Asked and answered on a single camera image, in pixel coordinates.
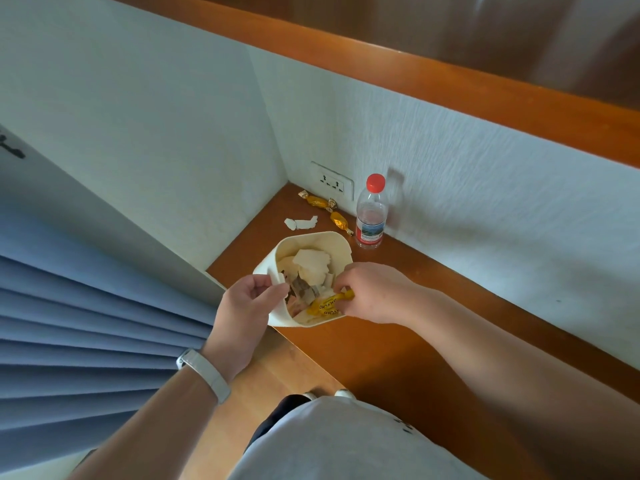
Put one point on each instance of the grey shirt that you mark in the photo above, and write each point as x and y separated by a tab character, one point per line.
345	444

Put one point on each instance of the cream plastic waste bin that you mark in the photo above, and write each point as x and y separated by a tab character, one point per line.
332	244

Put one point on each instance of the person's right hand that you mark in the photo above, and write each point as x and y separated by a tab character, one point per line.
385	294

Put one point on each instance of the person's left forearm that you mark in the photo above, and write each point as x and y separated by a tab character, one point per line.
150	434

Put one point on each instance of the person's left hand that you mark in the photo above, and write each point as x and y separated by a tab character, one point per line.
239	327

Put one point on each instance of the person's right thumb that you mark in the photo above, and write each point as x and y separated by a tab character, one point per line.
354	305

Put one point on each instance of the clear water bottle red cap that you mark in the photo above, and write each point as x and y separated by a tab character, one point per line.
371	214

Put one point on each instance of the person's left thumb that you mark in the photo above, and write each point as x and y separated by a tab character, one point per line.
274	297

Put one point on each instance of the white wristband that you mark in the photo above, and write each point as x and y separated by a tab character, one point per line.
207	372

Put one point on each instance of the white wall socket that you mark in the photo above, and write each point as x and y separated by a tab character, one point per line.
332	182

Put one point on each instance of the black trousers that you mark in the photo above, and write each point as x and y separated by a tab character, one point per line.
272	419

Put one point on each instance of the yellow candy wrapper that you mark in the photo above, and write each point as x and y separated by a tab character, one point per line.
322	305

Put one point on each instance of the person's right forearm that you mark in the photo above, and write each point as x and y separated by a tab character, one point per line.
525	384

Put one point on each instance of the wooden ledge rail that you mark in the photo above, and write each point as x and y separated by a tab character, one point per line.
450	89

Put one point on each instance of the torn white paper piece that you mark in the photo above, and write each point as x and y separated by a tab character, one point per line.
302	224

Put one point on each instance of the brown crumpled wrapper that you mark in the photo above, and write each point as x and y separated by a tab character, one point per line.
302	290

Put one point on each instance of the gold wrapped candy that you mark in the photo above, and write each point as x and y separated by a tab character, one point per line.
341	222
316	200

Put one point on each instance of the crumpled white paper scraps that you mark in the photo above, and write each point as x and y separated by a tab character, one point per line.
312	264

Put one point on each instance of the blue pleated curtain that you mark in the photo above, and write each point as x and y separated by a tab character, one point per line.
75	334

